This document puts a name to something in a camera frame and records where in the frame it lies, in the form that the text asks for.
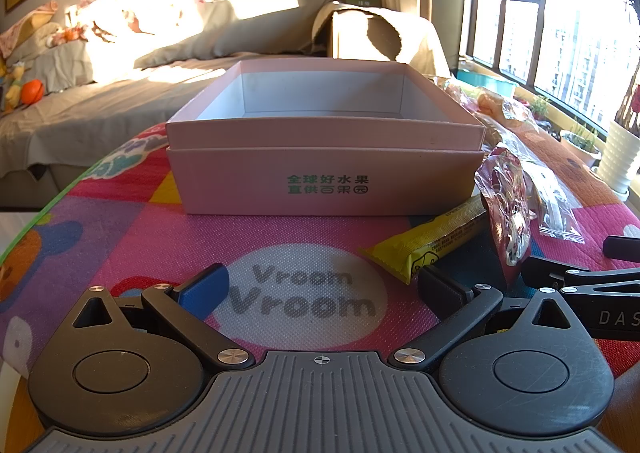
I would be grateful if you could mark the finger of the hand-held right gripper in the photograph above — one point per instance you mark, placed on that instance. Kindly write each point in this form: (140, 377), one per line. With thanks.
(550, 270)
(620, 247)

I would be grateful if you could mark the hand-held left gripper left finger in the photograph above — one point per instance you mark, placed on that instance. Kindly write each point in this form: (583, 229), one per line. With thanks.
(207, 285)

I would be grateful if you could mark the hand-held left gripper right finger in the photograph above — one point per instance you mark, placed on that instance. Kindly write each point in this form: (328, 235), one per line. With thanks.
(440, 290)

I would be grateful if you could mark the red patterned snack packet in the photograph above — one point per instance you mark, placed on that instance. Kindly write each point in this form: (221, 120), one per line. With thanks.
(505, 213)

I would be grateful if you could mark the pink cardboard box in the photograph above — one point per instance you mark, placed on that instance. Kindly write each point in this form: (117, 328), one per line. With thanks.
(325, 193)

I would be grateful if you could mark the yellow snack bar packet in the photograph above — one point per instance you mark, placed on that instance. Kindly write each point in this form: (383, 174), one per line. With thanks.
(425, 243)

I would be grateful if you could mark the clear plastic packet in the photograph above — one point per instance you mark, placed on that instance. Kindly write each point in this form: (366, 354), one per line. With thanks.
(555, 218)

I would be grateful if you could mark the white ribbed plant pot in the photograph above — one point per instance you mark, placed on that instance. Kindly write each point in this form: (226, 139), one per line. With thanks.
(617, 158)

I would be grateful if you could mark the colourful play mat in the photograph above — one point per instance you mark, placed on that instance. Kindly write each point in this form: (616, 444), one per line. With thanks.
(125, 243)

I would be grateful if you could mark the small potted plant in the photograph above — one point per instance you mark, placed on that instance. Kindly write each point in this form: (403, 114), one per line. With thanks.
(580, 143)
(540, 108)

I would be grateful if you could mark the potted tree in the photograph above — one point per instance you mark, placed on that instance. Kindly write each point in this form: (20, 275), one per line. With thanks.
(631, 98)

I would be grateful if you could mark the orange bread packet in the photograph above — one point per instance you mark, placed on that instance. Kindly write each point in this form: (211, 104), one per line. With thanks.
(492, 103)

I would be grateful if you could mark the teal container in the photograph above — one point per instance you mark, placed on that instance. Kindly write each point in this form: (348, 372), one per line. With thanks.
(487, 83)

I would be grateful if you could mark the beige bed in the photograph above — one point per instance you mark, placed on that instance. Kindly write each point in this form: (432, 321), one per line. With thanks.
(100, 118)

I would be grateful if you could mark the clear snack packet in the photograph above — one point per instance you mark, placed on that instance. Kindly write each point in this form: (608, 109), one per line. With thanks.
(452, 88)

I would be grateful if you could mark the orange toy ball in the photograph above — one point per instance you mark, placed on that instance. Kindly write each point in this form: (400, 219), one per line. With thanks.
(32, 92)

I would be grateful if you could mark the grey pillow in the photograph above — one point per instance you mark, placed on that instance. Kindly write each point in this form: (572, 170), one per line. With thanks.
(260, 28)

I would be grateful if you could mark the brown cardboard box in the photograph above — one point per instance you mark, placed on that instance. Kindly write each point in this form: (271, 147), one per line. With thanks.
(350, 33)

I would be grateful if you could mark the yellow plush toy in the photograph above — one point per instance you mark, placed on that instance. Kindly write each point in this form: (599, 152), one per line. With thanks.
(11, 88)

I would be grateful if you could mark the floral quilt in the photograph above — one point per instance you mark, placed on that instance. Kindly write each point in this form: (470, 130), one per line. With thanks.
(35, 38)

